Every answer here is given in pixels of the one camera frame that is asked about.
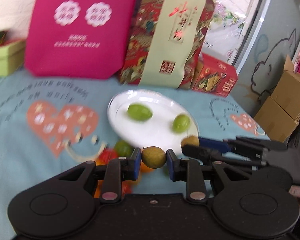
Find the white floral plastic bag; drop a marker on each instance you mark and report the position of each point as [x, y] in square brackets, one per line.
[225, 33]

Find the large green oval fruit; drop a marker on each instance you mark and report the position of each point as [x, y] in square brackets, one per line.
[139, 112]

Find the magenta tote bag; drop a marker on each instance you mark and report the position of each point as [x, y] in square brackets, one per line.
[78, 38]

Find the brown longan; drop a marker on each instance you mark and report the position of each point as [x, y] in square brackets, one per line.
[153, 157]
[190, 140]

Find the white ceramic plate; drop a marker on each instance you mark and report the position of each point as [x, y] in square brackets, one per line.
[157, 131]

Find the green round fruit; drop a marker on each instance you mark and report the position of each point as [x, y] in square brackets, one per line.
[181, 123]

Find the red patterned gift bag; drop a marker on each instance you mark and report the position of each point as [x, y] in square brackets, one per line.
[166, 41]

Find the orange tangerine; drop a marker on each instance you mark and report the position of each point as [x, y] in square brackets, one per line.
[145, 169]

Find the cardboard boxes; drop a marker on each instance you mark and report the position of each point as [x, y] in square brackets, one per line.
[279, 115]

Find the red cracker box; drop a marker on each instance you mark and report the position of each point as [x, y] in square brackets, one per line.
[213, 76]

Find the light blue printed tablecloth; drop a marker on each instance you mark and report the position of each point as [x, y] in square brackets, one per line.
[38, 114]

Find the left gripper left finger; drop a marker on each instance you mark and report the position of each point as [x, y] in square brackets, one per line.
[114, 173]

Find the light green shoe box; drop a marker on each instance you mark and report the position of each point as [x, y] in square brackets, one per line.
[11, 57]

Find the red tomato fruit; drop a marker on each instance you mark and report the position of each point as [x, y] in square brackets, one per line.
[106, 156]

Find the small orange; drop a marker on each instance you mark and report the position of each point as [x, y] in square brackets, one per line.
[98, 189]

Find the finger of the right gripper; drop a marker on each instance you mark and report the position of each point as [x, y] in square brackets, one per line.
[242, 145]
[209, 156]

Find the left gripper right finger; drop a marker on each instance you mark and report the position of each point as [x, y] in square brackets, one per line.
[189, 171]

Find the red apple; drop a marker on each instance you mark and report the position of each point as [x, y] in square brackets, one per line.
[128, 186]

